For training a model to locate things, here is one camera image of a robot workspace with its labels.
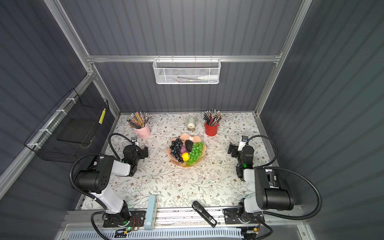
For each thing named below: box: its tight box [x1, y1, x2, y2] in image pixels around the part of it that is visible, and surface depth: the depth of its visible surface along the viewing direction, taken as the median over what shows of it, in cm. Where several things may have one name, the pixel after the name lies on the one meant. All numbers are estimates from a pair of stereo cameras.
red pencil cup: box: [204, 123, 220, 136], surface depth 109 cm
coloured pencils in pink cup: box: [126, 111, 150, 129], surface depth 102 cm
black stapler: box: [192, 200, 218, 228], surface depth 73 cm
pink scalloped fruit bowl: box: [166, 133, 206, 168], surface depth 93 cm
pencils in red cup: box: [202, 108, 222, 127], surface depth 100 cm
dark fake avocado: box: [185, 139, 194, 152], surface depth 96 cm
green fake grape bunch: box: [185, 141, 205, 165], surface depth 93 cm
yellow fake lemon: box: [181, 152, 190, 161], surface depth 93 cm
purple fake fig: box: [180, 145, 187, 155], surface depth 95 cm
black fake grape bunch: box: [169, 138, 184, 163], surface depth 93 cm
